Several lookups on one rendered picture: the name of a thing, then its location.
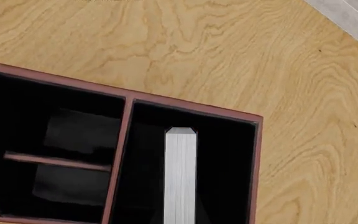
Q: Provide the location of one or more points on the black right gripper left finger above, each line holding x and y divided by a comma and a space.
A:
159, 218

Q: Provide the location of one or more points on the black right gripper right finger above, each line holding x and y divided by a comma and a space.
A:
202, 215

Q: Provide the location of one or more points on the book with white page edges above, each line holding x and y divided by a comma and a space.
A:
180, 177

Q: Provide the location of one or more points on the red-brown desk caddy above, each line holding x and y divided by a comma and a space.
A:
121, 149

